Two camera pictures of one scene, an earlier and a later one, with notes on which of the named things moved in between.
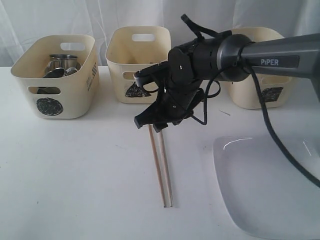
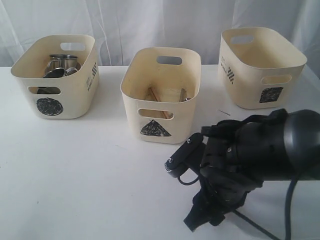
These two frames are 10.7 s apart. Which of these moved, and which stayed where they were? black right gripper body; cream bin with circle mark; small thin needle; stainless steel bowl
Moved: black right gripper body
Stayed: stainless steel bowl; small thin needle; cream bin with circle mark
